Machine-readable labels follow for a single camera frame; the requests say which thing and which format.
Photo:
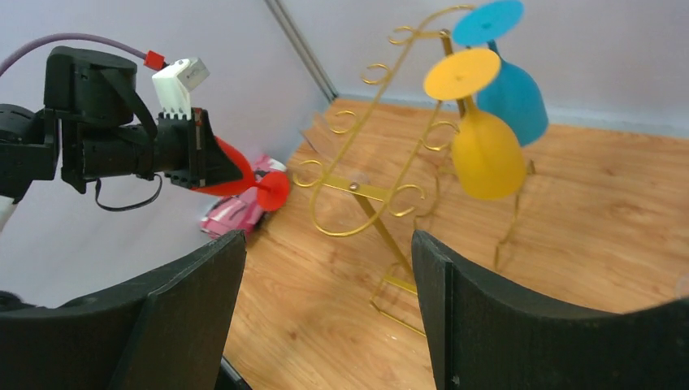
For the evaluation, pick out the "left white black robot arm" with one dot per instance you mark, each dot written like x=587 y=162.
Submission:
x=94 y=125

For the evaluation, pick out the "gold wire glass rack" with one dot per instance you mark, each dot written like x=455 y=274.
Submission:
x=366 y=173

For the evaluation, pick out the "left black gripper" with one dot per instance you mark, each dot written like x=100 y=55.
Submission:
x=185 y=151

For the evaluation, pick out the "yellow wine glass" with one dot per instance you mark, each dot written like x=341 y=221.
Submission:
x=485 y=152

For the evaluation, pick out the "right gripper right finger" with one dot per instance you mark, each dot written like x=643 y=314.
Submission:
x=486 y=332

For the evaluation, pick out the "blue wine glass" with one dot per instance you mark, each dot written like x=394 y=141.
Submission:
x=513 y=96

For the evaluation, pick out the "red wine glass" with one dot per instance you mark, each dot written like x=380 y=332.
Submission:
x=272 y=189

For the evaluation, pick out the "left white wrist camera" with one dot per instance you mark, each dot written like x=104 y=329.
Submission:
x=174 y=83

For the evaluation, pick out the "pink camouflage cloth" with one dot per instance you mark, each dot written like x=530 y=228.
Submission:
x=239 y=212

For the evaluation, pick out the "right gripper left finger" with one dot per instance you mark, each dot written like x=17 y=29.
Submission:
x=164 y=329

